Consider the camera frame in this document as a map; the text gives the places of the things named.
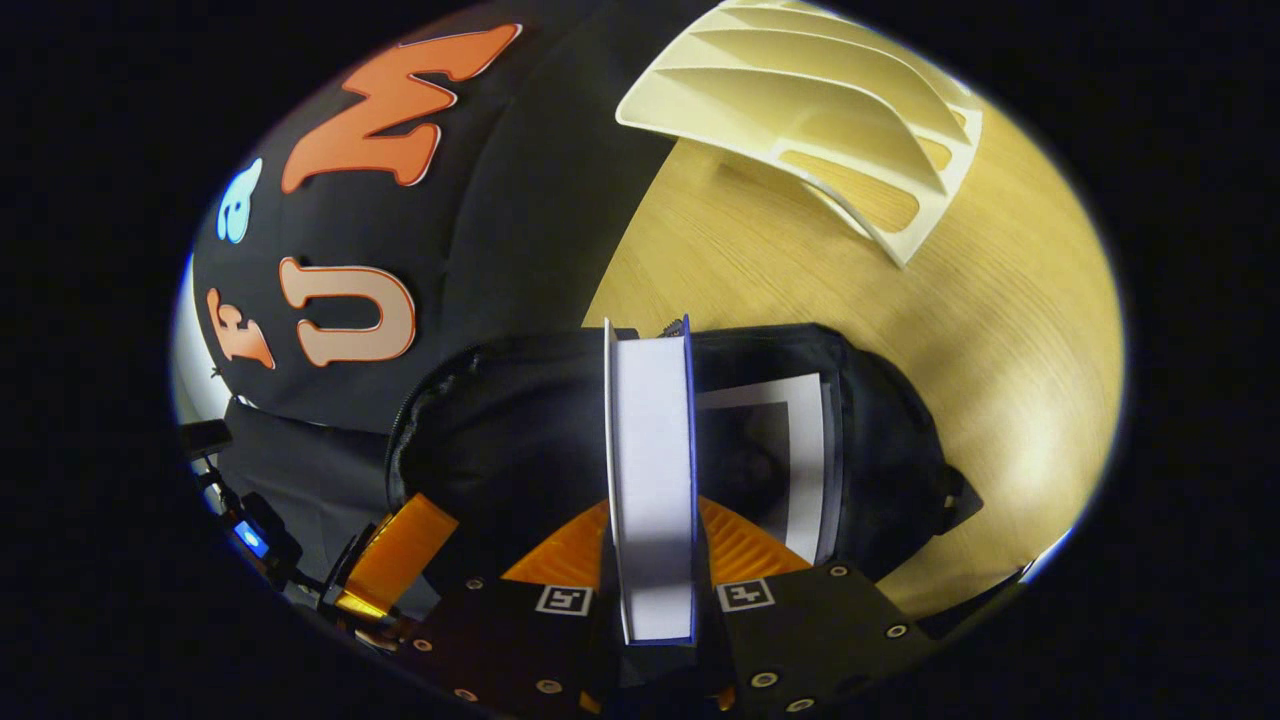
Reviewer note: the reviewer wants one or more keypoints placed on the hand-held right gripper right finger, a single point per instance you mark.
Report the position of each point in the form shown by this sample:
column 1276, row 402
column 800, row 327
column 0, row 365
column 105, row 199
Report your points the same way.
column 820, row 630

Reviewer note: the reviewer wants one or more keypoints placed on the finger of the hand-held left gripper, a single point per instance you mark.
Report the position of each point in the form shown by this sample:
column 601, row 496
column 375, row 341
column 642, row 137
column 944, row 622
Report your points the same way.
column 395, row 555

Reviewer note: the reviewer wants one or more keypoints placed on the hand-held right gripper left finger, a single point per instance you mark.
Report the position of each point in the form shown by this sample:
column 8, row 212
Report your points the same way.
column 510, row 640

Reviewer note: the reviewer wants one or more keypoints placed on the black schoolbag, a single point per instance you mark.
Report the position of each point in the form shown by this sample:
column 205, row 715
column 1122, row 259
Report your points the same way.
column 500, row 450

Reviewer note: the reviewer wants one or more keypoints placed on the white cover book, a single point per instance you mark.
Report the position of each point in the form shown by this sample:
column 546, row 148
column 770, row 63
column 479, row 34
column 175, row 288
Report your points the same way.
column 805, row 450

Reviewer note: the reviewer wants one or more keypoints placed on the blue cover book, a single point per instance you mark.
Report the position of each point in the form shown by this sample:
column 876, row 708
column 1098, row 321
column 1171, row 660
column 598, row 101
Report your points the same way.
column 650, row 480

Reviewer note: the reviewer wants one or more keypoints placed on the white bookshelf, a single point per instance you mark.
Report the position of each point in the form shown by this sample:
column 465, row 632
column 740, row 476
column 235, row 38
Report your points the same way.
column 800, row 110

